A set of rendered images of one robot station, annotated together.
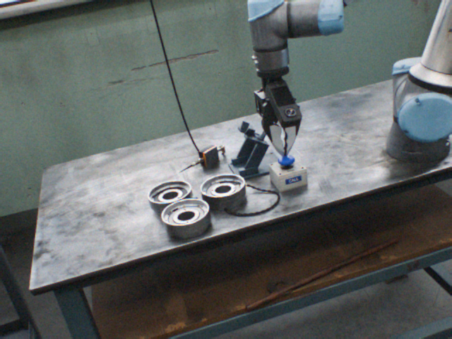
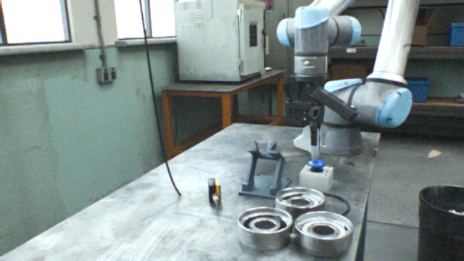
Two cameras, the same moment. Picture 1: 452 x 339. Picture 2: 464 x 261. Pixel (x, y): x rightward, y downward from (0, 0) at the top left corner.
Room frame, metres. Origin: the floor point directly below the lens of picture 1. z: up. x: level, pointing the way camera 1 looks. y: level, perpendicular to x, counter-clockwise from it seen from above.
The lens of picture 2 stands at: (0.72, 0.71, 1.18)
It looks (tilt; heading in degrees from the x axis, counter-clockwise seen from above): 15 degrees down; 304
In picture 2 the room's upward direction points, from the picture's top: 2 degrees counter-clockwise
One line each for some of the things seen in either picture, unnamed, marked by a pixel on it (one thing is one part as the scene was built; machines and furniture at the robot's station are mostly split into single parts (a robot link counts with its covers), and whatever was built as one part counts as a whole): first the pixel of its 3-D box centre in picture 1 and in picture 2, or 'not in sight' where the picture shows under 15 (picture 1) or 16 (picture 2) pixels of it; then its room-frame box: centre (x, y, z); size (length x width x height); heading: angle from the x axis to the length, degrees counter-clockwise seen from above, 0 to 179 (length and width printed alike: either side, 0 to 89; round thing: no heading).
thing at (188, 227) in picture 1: (186, 219); (323, 233); (0.94, 0.10, 0.82); 0.10 x 0.10 x 0.04
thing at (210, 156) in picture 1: (210, 155); (217, 189); (1.24, 0.03, 0.82); 0.05 x 0.02 x 0.04; 131
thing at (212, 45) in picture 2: not in sight; (226, 41); (2.64, -2.02, 1.10); 0.62 x 0.61 x 0.65; 101
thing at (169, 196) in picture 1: (171, 198); (264, 228); (1.05, 0.14, 0.82); 0.10 x 0.10 x 0.04
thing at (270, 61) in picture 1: (270, 58); (310, 66); (1.08, -0.14, 1.10); 0.08 x 0.08 x 0.05
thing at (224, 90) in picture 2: not in sight; (232, 119); (2.73, -2.20, 0.39); 1.50 x 0.62 x 0.78; 101
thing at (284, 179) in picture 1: (289, 173); (317, 177); (1.06, -0.15, 0.82); 0.08 x 0.07 x 0.05; 101
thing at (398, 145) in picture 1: (417, 131); (340, 134); (1.11, -0.48, 0.85); 0.15 x 0.15 x 0.10
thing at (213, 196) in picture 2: (201, 159); (213, 193); (1.23, 0.06, 0.82); 0.17 x 0.02 x 0.04; 131
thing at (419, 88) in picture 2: not in sight; (402, 88); (1.50, -3.59, 0.56); 0.52 x 0.38 x 0.22; 8
